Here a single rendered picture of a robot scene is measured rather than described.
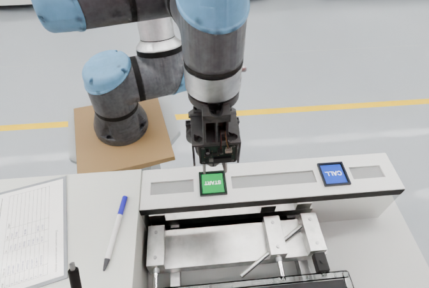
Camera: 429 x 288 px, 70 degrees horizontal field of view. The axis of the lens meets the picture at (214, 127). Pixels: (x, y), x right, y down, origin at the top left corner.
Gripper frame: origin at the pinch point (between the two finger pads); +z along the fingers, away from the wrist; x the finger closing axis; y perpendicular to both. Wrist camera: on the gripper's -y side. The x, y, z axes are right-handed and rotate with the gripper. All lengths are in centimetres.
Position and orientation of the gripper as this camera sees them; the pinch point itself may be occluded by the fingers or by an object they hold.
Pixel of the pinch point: (212, 158)
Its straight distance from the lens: 58.4
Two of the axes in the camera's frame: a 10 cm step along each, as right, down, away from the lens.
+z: 0.0, 6.5, 7.6
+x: 10.0, -0.7, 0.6
